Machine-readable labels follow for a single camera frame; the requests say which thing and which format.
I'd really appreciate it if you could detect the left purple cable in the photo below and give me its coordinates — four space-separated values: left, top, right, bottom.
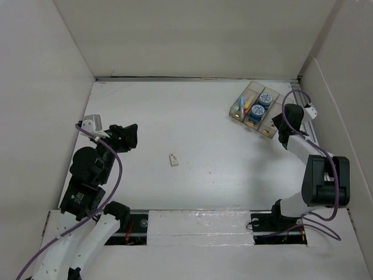
14 121 125 280

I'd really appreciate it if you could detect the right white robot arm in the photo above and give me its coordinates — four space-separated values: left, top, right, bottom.
269 104 351 231

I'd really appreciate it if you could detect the blue slime jar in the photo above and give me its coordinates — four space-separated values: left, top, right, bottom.
248 104 266 123
257 93 273 110

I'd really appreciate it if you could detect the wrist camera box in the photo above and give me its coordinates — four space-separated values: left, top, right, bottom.
80 114 107 139
302 104 318 123

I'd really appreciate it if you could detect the middle clear organizer bin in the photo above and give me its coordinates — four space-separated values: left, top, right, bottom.
243 87 280 129

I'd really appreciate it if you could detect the right clear organizer bin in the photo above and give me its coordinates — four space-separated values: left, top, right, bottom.
258 94 284 138

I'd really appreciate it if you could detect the blue highlighter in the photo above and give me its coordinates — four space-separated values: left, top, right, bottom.
239 96 246 116

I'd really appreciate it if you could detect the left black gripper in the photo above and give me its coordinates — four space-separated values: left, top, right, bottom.
92 122 137 183

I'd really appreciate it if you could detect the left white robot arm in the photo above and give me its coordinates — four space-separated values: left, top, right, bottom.
27 121 138 279

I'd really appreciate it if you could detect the left clear organizer bin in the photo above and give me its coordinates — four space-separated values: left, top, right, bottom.
228 81 265 122

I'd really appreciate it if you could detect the white staple box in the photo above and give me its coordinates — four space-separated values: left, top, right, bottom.
170 153 179 167

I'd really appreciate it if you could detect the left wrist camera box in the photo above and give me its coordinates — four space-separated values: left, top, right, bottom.
80 114 107 139

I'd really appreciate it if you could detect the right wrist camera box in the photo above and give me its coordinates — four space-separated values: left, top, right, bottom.
302 104 318 123

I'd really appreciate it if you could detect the clear organizer bin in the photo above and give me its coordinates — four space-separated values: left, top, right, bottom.
228 81 265 122
243 87 280 129
258 94 284 138

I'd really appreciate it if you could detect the front black mounting rail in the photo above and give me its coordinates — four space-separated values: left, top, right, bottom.
106 209 307 246

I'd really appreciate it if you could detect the aluminium rail back edge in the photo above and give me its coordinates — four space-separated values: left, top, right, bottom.
95 76 299 83

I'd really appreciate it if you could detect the yellow highlighter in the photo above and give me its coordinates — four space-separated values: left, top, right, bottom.
245 95 255 108

